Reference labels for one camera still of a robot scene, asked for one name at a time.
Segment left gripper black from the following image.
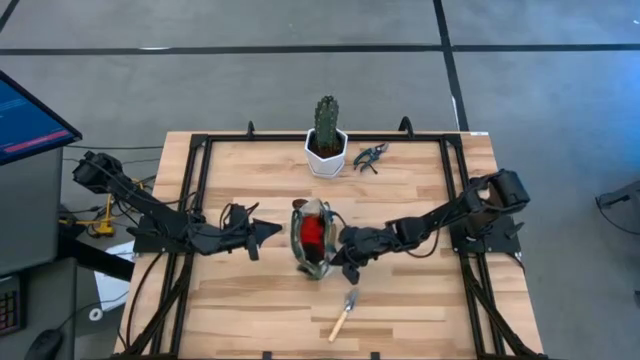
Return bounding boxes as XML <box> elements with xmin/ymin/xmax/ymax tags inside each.
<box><xmin>199</xmin><ymin>202</ymin><xmax>284</xmax><ymax>262</ymax></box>

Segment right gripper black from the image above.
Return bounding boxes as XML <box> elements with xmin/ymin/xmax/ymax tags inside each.
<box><xmin>329</xmin><ymin>224</ymin><xmax>399</xmax><ymax>286</ymax></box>

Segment beige green-trimmed gardening bag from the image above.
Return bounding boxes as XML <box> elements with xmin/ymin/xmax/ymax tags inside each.
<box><xmin>289</xmin><ymin>197</ymin><xmax>339</xmax><ymax>281</ymax></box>

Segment red gardening glove black cuff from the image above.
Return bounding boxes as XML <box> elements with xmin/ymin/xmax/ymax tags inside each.
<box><xmin>299</xmin><ymin>214</ymin><xmax>326</xmax><ymax>251</ymax></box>

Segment white faceted plant pot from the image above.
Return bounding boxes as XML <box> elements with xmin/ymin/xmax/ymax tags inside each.
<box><xmin>304</xmin><ymin>127</ymin><xmax>349</xmax><ymax>176</ymax></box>

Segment small dark green pruners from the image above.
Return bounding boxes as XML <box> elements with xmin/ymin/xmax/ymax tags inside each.
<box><xmin>352</xmin><ymin>142</ymin><xmax>390</xmax><ymax>175</ymax></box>

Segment green cactus plant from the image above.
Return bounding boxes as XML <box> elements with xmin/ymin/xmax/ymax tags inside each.
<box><xmin>313</xmin><ymin>95</ymin><xmax>340</xmax><ymax>154</ymax></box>

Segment yellow clamp tool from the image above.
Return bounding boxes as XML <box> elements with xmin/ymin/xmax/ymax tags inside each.
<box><xmin>59</xmin><ymin>192</ymin><xmax>117</xmax><ymax>239</ymax></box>

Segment black stand base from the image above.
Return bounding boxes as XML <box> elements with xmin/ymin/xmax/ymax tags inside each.
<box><xmin>57</xmin><ymin>219</ymin><xmax>136</xmax><ymax>282</ymax></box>

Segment black computer mouse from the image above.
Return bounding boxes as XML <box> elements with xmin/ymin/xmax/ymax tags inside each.
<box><xmin>23</xmin><ymin>328</ymin><xmax>65</xmax><ymax>360</ymax></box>

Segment blue-screen monitor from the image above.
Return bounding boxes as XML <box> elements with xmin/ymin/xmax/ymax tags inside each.
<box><xmin>0</xmin><ymin>69</ymin><xmax>84</xmax><ymax>166</ymax></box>

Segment black keyboard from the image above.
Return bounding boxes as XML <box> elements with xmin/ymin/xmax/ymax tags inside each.
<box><xmin>0</xmin><ymin>273</ymin><xmax>26</xmax><ymax>337</ymax></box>

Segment grey metal stand leg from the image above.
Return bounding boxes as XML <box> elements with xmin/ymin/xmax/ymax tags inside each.
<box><xmin>594</xmin><ymin>179</ymin><xmax>640</xmax><ymax>211</ymax></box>

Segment narrow wooden-handled trowel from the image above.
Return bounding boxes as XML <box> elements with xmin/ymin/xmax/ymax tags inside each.
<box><xmin>327</xmin><ymin>287</ymin><xmax>361</xmax><ymax>344</ymax></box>

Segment black metal table frame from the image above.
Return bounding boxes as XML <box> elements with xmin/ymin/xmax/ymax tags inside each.
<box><xmin>112</xmin><ymin>115</ymin><xmax>551</xmax><ymax>360</ymax></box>

